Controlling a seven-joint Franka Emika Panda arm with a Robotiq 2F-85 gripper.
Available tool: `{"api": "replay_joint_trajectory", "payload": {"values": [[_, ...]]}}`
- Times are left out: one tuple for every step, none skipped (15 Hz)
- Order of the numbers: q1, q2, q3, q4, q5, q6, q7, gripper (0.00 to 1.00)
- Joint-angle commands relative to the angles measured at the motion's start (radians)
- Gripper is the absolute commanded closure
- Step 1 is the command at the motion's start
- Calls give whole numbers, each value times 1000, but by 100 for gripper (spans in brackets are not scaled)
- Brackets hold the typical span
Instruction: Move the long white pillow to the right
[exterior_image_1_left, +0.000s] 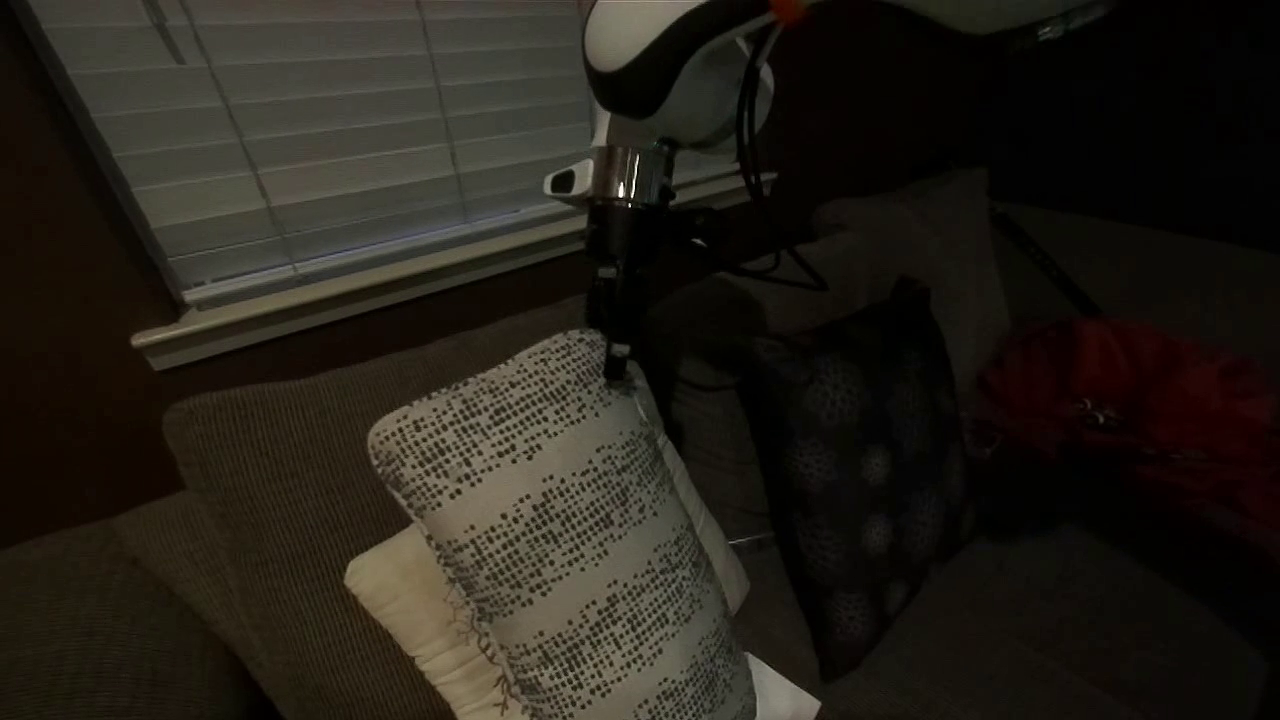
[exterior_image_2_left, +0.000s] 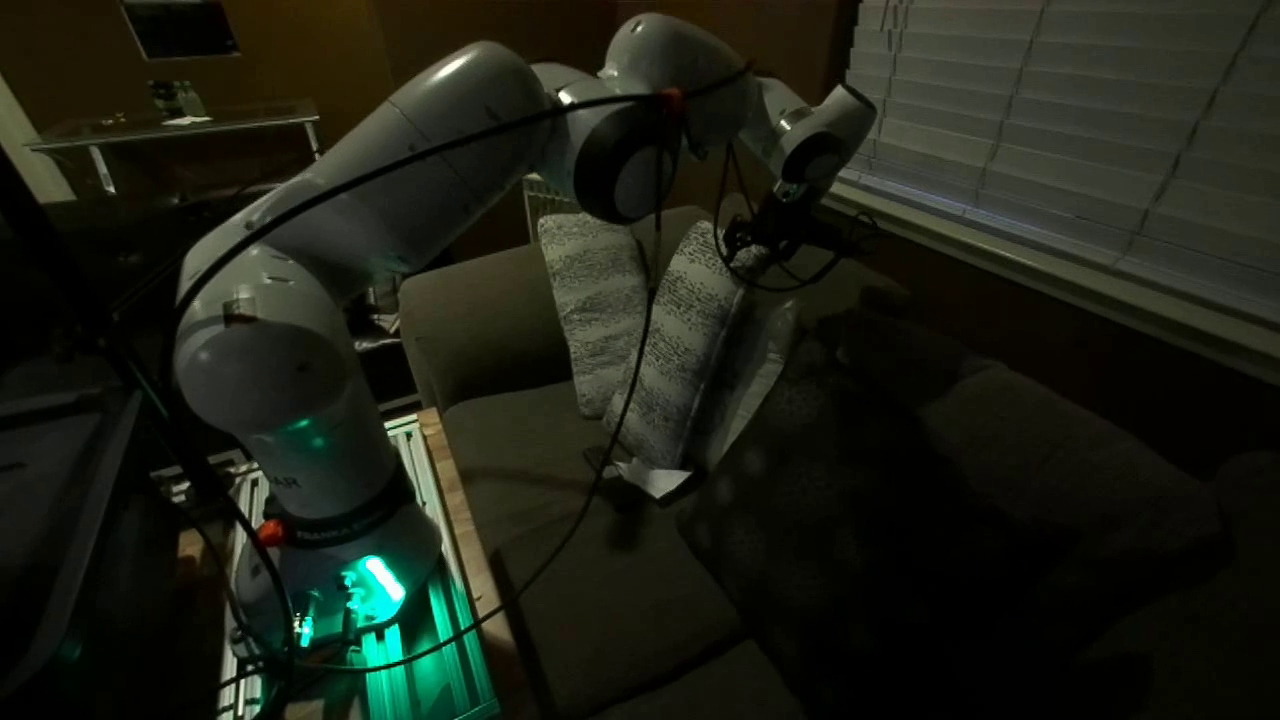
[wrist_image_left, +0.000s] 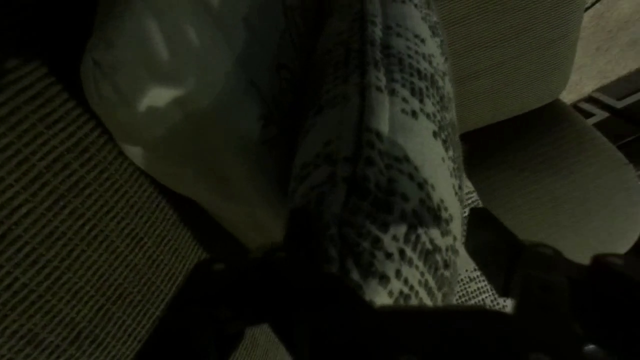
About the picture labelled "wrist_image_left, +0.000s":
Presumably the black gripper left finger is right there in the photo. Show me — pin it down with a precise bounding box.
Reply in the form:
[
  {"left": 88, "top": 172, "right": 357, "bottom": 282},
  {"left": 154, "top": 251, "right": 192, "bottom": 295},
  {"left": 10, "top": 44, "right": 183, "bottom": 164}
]
[{"left": 192, "top": 248, "right": 303, "bottom": 336}]

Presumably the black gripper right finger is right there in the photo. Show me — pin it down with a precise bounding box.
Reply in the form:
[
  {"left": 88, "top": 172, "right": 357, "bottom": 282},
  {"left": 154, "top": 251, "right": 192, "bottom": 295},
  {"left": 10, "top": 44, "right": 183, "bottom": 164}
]
[{"left": 465, "top": 206, "right": 530, "bottom": 311}]

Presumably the plain cream pillow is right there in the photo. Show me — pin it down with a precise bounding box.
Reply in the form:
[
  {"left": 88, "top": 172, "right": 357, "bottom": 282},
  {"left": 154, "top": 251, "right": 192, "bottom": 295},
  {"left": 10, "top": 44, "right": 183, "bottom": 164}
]
[{"left": 79, "top": 0, "right": 305, "bottom": 255}]

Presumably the long white dotted pillow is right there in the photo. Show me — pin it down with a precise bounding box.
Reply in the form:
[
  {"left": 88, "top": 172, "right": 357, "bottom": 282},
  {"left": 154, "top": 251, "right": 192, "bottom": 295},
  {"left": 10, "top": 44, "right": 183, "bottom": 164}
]
[{"left": 287, "top": 0, "right": 517, "bottom": 316}]

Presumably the dark patterned floor rug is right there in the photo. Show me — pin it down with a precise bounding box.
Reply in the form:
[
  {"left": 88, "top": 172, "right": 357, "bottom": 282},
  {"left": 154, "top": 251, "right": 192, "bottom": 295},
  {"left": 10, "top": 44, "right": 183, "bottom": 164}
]
[{"left": 572, "top": 65, "right": 640, "bottom": 169}]

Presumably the grey fabric sofa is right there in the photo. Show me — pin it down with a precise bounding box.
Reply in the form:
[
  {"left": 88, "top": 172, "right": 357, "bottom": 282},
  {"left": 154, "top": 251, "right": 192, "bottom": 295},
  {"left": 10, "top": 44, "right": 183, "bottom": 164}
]
[{"left": 0, "top": 0, "right": 640, "bottom": 360}]

